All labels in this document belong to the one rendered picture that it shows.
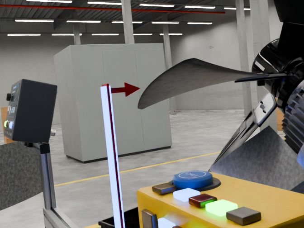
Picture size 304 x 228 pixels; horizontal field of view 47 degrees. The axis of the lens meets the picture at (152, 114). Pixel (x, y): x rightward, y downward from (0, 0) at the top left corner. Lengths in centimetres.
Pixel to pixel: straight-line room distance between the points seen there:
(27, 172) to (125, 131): 463
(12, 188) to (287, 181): 201
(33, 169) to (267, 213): 239
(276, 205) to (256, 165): 42
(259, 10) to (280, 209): 680
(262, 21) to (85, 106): 367
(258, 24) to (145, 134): 305
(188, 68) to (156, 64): 685
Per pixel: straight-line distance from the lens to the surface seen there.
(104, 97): 57
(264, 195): 32
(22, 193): 254
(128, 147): 710
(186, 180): 34
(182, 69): 58
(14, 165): 247
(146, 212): 34
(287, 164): 71
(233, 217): 26
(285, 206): 29
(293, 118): 72
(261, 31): 698
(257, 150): 72
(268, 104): 85
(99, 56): 693
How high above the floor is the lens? 117
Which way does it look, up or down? 3 degrees down
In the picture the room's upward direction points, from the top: 6 degrees counter-clockwise
